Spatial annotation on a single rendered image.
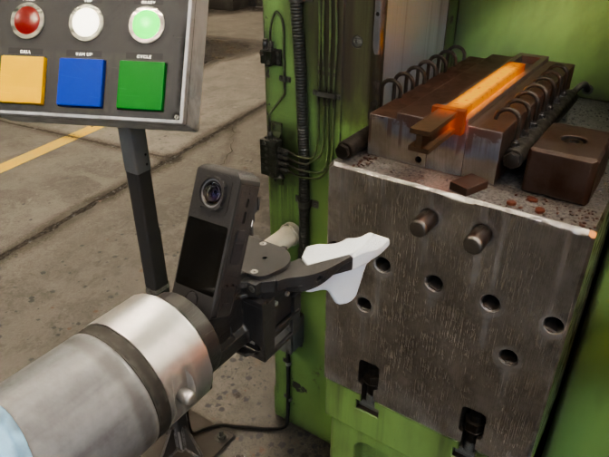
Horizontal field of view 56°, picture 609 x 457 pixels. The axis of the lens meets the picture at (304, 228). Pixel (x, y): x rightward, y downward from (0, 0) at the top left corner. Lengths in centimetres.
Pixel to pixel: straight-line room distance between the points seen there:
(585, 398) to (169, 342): 90
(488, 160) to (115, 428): 62
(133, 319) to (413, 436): 78
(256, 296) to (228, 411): 128
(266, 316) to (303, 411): 114
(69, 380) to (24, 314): 188
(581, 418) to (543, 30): 74
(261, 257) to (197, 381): 12
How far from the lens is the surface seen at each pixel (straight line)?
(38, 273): 244
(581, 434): 124
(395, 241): 87
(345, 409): 116
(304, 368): 149
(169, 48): 95
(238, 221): 42
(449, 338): 93
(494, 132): 82
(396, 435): 113
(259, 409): 172
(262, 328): 47
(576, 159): 81
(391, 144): 88
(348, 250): 49
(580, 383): 116
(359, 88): 106
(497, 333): 89
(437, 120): 78
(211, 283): 43
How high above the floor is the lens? 127
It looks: 30 degrees down
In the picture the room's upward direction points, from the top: straight up
